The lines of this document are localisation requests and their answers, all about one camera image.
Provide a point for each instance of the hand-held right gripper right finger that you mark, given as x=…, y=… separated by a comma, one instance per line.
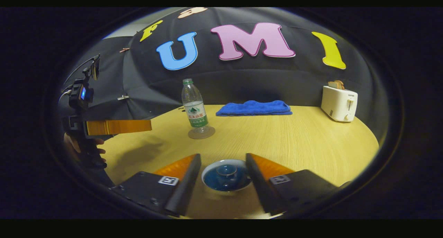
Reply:
x=258, y=186

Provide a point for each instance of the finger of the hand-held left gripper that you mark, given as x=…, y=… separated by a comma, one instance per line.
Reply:
x=121, y=127

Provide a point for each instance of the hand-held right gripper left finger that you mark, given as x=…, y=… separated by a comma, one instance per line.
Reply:
x=185, y=189

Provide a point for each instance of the round brown coaster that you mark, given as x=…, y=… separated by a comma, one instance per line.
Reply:
x=209, y=133

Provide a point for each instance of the clear plastic water bottle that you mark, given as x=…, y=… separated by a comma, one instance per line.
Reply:
x=195, y=108

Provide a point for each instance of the silver cloth clip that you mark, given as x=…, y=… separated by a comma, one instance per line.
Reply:
x=123, y=97

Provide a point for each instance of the copper cloth clip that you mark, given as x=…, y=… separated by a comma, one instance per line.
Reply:
x=124, y=50

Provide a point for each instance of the blue towel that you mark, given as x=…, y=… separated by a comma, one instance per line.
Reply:
x=254, y=108

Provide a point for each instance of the white toaster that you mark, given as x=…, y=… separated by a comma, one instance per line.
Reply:
x=337, y=104

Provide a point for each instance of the brown toast slice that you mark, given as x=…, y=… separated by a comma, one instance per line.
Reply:
x=335, y=84

